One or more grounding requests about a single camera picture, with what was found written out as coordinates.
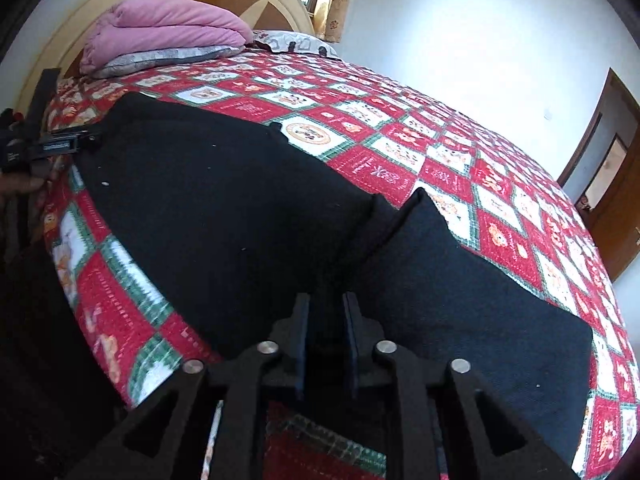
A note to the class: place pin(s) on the brown door frame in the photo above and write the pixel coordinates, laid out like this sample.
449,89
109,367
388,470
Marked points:
607,95

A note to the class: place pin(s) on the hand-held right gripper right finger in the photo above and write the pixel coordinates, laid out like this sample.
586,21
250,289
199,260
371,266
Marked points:
352,350

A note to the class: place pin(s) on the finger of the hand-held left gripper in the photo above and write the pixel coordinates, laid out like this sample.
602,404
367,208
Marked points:
60,145

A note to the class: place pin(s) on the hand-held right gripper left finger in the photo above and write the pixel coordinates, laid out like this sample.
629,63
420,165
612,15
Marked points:
300,350

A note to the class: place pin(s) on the brown wooden door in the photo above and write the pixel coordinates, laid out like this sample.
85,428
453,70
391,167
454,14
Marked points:
620,220

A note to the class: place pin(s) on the bed with red patchwork sheet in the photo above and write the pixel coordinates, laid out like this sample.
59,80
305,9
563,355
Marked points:
500,185

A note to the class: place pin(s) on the white patterned pillow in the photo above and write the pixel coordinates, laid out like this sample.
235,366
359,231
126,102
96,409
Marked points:
300,40

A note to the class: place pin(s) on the black pants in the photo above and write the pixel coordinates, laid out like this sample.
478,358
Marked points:
225,210

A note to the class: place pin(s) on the grey patterned pillow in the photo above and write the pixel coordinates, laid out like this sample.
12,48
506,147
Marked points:
150,57

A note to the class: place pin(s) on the person's left hand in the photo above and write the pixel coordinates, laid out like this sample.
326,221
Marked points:
25,185

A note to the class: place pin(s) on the folded pink quilt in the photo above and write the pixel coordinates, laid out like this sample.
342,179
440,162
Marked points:
165,25

